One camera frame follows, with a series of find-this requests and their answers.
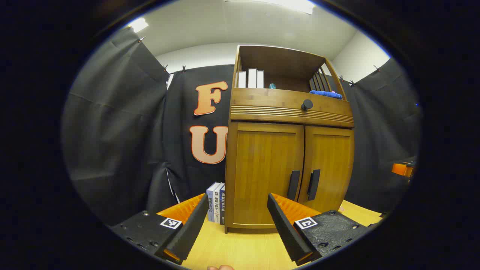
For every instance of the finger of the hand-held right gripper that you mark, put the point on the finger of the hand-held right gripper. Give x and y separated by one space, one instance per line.
402 169

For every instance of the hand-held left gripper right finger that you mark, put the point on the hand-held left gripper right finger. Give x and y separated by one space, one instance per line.
285 228

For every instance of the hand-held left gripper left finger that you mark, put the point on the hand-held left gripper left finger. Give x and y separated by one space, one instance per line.
191 228

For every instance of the wooden shoe cabinet door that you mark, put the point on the wooden shoe cabinet door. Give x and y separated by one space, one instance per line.
258 168
333 165

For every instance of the wooden double-door shoe cabinet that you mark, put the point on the wooden double-door shoe cabinet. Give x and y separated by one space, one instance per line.
281 60

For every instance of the wooden cabinet drawer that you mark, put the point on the wooden cabinet drawer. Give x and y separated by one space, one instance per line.
262 101

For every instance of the blue and white book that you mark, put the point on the blue and white book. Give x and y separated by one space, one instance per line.
211 202
218 204
222 206

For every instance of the blue folded towel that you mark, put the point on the blue folded towel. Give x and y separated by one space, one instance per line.
325 94

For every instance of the black round drawer knob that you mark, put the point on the black round drawer knob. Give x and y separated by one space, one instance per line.
306 104

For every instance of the ceiling light panel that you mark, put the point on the ceiling light panel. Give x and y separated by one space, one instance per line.
138 24
292 4

